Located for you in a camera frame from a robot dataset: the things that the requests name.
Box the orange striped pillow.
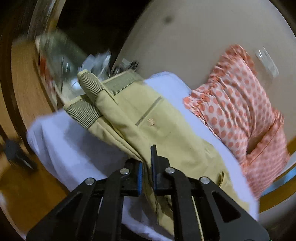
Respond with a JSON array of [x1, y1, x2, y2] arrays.
[[241, 109, 290, 199]]

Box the orange polka dot pillow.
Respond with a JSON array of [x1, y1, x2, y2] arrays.
[[184, 45, 287, 162]]

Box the khaki pants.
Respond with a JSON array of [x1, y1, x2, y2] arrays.
[[64, 70, 249, 233]]

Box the white bed sheet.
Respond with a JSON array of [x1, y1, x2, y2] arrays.
[[27, 72, 259, 240]]

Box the blue glass window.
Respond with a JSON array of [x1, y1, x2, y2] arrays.
[[261, 168, 295, 197]]

